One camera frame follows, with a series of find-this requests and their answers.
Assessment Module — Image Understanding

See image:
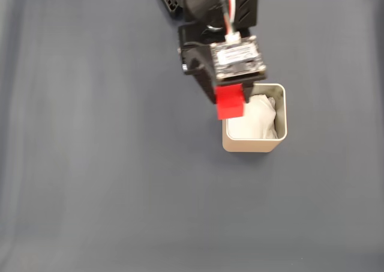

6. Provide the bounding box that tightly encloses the red white black camera cable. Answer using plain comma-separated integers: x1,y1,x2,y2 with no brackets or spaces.
217,0,243,43

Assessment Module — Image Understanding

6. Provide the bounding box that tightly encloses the dark blue-grey table mat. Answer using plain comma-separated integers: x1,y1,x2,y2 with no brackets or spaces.
0,0,384,272

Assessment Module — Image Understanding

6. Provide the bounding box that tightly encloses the red cube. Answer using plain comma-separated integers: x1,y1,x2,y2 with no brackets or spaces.
215,83,245,121

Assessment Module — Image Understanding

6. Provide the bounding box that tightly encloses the bare camera circuit board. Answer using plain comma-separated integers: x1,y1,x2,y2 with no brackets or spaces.
209,35,268,83

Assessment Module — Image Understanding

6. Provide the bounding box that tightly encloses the beige metal square box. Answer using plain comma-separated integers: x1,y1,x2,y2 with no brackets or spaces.
221,83,288,154

